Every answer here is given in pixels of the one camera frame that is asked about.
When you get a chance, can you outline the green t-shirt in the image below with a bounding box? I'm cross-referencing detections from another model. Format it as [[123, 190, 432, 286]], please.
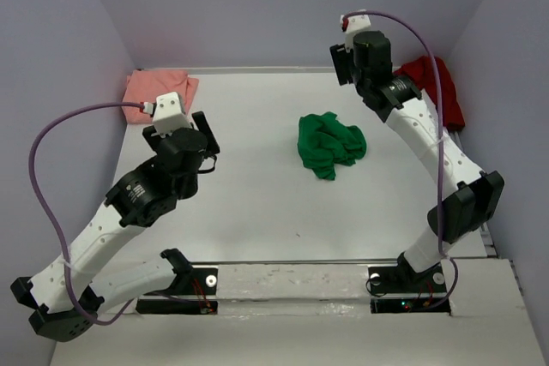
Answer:
[[297, 111, 368, 181]]

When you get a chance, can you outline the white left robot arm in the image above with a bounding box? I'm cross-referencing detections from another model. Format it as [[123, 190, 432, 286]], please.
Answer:
[[10, 111, 220, 342]]

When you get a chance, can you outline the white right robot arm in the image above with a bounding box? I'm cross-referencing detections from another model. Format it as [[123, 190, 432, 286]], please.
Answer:
[[330, 29, 504, 297]]

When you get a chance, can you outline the folded pink t-shirt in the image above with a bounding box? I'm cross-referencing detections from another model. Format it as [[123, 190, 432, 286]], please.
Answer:
[[123, 69, 199, 115]]

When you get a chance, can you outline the red t-shirt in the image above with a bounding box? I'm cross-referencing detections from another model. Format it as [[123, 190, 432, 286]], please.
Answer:
[[394, 56, 466, 132]]

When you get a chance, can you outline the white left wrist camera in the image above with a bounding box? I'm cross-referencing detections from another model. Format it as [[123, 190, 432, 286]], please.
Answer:
[[142, 92, 191, 137]]

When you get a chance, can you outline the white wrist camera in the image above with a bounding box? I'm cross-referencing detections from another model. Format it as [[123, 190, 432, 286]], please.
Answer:
[[340, 14, 371, 43], [142, 92, 191, 137]]

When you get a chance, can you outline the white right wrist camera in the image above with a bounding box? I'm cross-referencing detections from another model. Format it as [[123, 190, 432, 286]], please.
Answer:
[[340, 14, 371, 43]]

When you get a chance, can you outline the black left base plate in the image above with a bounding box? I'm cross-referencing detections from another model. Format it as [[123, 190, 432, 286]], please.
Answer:
[[136, 265, 219, 315]]

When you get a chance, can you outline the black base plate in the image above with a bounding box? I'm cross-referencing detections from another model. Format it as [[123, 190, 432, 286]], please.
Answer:
[[136, 265, 219, 315], [365, 264, 451, 315]]

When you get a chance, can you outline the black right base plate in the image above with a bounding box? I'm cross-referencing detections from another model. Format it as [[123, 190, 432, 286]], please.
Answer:
[[365, 264, 451, 315]]

